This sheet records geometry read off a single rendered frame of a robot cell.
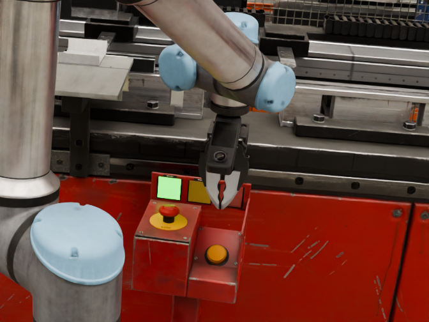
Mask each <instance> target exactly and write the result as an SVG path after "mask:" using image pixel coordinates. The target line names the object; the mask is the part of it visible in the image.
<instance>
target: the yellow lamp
mask: <svg viewBox="0 0 429 322"><path fill-rule="evenodd" d="M188 201H193V202H198V203H207V204H210V202H211V199H210V197H209V195H208V193H207V191H206V188H205V186H204V184H203V182H200V181H190V184H189V193H188Z"/></svg>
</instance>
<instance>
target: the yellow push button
mask: <svg viewBox="0 0 429 322"><path fill-rule="evenodd" d="M226 257H227V252H226V250H225V248H224V247H222V246H221V245H213V246H211V247H210V248H209V249H208V250H207V259H208V260H209V262H210V263H212V264H214V265H219V264H222V263H223V262H224V261H225V260H226Z"/></svg>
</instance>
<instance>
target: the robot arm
mask: <svg viewBox="0 0 429 322"><path fill-rule="evenodd" d="M116 1H117V2H118V3H120V4H123V5H134V7H136V9H138V10H139V11H140V12H141V13H142V14H143V15H145V16H146V17H147V18H148V19H149V20H150V21H151V22H152V23H153V24H154V25H156V26H157V27H158V28H159V29H160V30H161V31H163V32H164V33H165V34H166V35H167V36H168V37H169V38H170V39H171V40H172V41H173V42H174V43H176V44H173V45H171V46H168V47H166V48H165V49H163V51H162V53H161V54H160V57H159V60H158V66H159V67H158V69H159V73H160V77H161V78H162V81H163V82H164V83H165V85H166V86H167V87H168V88H170V89H171V90H174V91H184V90H187V91H188V90H191V89H192V88H200V89H203V90H205V91H208V92H210V94H209V97H210V105H209V107H210V109H211V110H212V111H213V112H215V113H217V115H216V117H215V119H212V120H211V124H210V126H209V130H208V132H207V139H206V140H205V141H204V145H206V149H205V150H201V151H200V160H199V173H200V177H201V179H202V182H203V184H204V186H205V188H206V191H207V193H208V195H209V197H210V199H211V201H212V202H213V204H214V205H215V206H216V208H217V209H221V210H223V209H224V208H225V207H227V206H228V205H229V204H230V202H231V201H232V200H233V198H234V197H235V195H236V194H237V192H238V191H239V189H240V188H241V186H242V184H243V183H244V182H245V179H246V177H247V175H248V170H249V163H248V160H249V157H250V156H249V155H245V154H246V149H247V143H248V131H249V124H247V123H242V122H241V116H242V115H245V114H247V113H248V112H249V111H250V106H251V107H254V108H255V109H257V110H258V111H259V110H263V111H267V112H271V113H277V112H280V111H282V110H284V108H286V106H288V104H289V103H290V101H291V98H292V97H293V95H294V92H295V88H296V77H295V75H294V72H293V71H292V69H291V68H290V67H288V66H285V65H283V64H281V63H280V62H278V61H275V62H274V61H271V60H269V59H268V58H267V57H266V56H265V55H263V53H261V51H260V50H259V49H258V48H257V44H258V43H259V41H258V29H259V24H258V22H257V20H256V19H255V18H254V17H252V16H250V15H247V14H244V13H237V12H227V13H224V12H223V11H222V10H221V9H220V8H219V7H218V6H217V4H216V3H215V2H214V1H213V0H116ZM60 14H61V0H0V272H1V273H2V274H3V275H5V276H7V277H8V278H9V279H11V280H12V281H14V282H16V283H17V284H18V285H20V286H22V287H23V288H24V289H26V290H28V291H29V292H30V293H31V295H32V297H33V322H121V293H122V278H123V265H124V247H123V234H122V230H121V228H120V226H119V224H118V223H117V222H116V220H115V219H114V218H113V217H112V216H111V215H109V214H108V213H107V212H105V211H103V210H101V209H99V208H97V207H95V206H91V205H88V204H86V205H85V206H81V205H80V204H79V203H59V189H60V181H59V178H58V177H57V176H56V175H55V174H54V173H53V172H52V171H51V170H50V156H51V146H52V127H53V118H54V99H55V90H56V71H57V53H58V43H59V24H60ZM245 127H246V128H245ZM222 174H224V175H225V179H224V181H225V184H226V186H225V188H224V191H223V198H222V201H221V198H220V195H219V192H220V186H219V184H218V183H219V181H220V178H221V175H222ZM220 204H221V205H220Z"/></svg>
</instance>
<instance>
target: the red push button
mask: <svg viewBox="0 0 429 322"><path fill-rule="evenodd" d="M159 212H160V215H162V216H163V222H164V223H168V224H171V223H173V222H174V217H175V216H177V215H178V214H179V208H178V207H177V206H174V205H171V204H166V205H163V206H161V207H160V208H159Z"/></svg>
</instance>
